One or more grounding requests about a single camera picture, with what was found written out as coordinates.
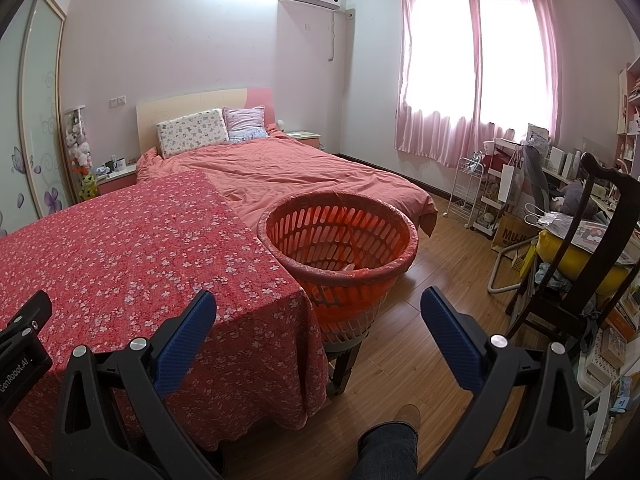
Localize white shelf cart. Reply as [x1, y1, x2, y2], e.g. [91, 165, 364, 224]
[475, 140, 522, 236]

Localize pink striped pillow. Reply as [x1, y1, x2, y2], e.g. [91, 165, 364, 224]
[222, 106, 268, 143]

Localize wardrobe with flower-print doors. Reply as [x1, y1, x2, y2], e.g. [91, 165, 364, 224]
[0, 0, 68, 236]

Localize brown paper bag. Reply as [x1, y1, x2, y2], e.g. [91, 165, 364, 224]
[492, 212, 538, 254]

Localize dark wooden chair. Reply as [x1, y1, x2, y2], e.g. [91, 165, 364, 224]
[505, 152, 640, 356]

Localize pink nightstand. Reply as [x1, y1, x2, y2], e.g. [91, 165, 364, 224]
[284, 131, 321, 150]
[97, 165, 138, 196]

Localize grey office chair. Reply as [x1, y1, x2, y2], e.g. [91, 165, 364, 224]
[522, 146, 552, 207]

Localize white paper bag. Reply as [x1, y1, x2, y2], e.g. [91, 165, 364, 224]
[499, 164, 521, 205]

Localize white floral pillow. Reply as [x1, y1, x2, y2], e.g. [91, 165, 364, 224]
[156, 108, 230, 158]

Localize salmon pink duvet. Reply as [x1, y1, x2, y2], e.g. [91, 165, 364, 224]
[136, 132, 437, 236]

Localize hanging plush toy organizer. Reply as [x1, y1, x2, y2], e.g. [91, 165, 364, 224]
[62, 105, 93, 171]

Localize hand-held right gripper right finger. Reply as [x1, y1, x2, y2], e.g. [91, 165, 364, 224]
[420, 286, 587, 480]

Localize white wire cart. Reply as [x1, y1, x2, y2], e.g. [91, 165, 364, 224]
[446, 156, 485, 223]

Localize white bookshelf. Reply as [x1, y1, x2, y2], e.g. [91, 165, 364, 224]
[617, 57, 640, 171]

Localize pink curtain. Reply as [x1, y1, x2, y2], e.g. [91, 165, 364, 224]
[395, 0, 481, 166]
[470, 0, 561, 144]

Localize red floral tablecloth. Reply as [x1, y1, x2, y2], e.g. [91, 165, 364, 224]
[0, 170, 328, 448]

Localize grey plush toy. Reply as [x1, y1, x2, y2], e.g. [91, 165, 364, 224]
[555, 180, 598, 219]

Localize person's leg in jeans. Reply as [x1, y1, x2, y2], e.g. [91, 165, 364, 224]
[352, 422, 418, 480]

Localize orange plastic laundry basket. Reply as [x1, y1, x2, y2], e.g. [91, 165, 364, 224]
[256, 191, 418, 346]

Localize brown slipper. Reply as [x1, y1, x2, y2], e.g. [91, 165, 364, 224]
[385, 404, 421, 433]

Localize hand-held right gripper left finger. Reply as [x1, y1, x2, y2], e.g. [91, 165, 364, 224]
[52, 289, 226, 480]

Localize dark stool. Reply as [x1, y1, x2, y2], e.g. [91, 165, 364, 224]
[325, 339, 363, 396]

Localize printed magazine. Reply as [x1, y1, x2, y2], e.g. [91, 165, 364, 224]
[570, 222, 636, 261]

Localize yellow cushion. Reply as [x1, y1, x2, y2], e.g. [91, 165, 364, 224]
[537, 230, 634, 301]

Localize bed with beige headboard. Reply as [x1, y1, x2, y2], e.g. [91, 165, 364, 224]
[136, 87, 437, 238]

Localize white tube frame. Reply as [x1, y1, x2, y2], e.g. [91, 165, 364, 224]
[487, 240, 531, 293]

